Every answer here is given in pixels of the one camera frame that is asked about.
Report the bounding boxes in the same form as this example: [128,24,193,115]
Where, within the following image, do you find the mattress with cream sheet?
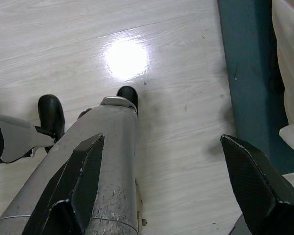
[271,0,294,154]

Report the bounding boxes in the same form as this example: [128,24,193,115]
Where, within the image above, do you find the silver robot left leg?
[0,112,58,169]

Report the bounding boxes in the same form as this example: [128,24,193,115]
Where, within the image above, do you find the silver robot leg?
[0,96,139,235]
[0,112,58,169]

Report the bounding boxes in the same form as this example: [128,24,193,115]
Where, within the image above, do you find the black robot left foot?
[37,94,66,139]

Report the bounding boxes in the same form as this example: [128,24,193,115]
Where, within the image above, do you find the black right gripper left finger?
[22,133,105,235]

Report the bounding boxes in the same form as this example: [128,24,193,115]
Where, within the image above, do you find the black robot foot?
[37,94,66,139]
[116,85,140,116]

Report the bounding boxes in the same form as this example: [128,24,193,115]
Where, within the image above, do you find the black robot right foot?
[116,85,140,116]

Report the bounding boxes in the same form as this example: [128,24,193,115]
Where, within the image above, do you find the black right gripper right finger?
[220,134,294,235]

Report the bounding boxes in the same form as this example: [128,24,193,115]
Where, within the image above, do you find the silver robot right leg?
[0,96,139,235]

